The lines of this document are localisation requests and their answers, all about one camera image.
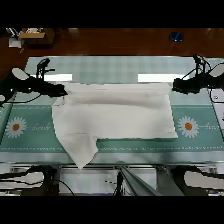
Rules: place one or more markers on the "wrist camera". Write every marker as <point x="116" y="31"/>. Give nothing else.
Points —
<point x="42" y="66"/>
<point x="199" y="65"/>

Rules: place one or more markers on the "white shirt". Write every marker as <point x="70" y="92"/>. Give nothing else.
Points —
<point x="113" y="116"/>

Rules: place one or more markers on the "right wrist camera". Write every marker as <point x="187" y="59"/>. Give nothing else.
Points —
<point x="199" y="65"/>

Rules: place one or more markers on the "brown cardboard box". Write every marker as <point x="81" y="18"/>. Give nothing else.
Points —
<point x="36" y="35"/>

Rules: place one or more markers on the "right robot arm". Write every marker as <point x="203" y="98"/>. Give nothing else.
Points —
<point x="213" y="78"/>

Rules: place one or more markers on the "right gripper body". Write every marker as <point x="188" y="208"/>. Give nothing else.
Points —
<point x="183" y="85"/>

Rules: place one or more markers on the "blue round object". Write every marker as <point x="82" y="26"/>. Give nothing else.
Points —
<point x="176" y="36"/>

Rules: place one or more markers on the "silver frame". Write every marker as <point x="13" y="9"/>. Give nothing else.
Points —
<point x="141" y="186"/>

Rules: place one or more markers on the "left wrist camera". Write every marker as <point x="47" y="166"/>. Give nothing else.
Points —
<point x="42" y="66"/>

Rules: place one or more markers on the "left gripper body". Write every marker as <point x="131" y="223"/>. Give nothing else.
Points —
<point x="57" y="90"/>

